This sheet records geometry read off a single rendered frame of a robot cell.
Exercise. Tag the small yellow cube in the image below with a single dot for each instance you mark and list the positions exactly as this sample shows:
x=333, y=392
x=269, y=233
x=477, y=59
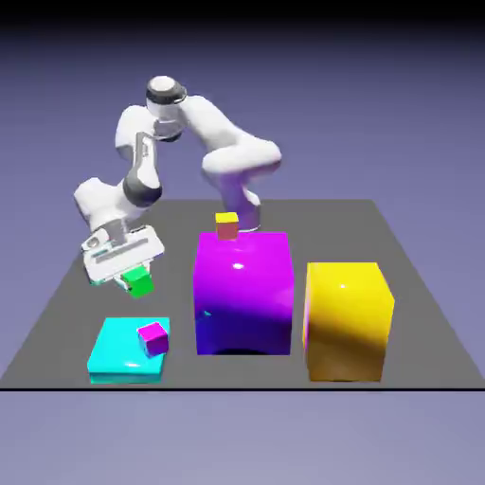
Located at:
x=227, y=224

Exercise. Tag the small magenta cube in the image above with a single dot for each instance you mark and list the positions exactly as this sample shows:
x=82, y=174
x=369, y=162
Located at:
x=153, y=336

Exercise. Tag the large cyan box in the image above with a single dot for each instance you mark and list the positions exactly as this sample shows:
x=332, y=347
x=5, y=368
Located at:
x=121, y=352

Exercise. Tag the small green cube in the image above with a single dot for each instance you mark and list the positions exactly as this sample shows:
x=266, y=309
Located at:
x=139, y=282

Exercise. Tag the large magenta box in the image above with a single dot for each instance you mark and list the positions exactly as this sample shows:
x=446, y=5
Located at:
x=242, y=295

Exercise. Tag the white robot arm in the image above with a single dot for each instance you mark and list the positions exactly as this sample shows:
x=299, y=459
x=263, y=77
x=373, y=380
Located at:
x=227, y=132

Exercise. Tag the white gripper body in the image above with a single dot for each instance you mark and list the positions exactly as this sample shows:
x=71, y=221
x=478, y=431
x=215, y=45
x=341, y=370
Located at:
x=125, y=254

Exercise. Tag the large yellow box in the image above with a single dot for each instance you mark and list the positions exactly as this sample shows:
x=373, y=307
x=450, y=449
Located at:
x=346, y=322

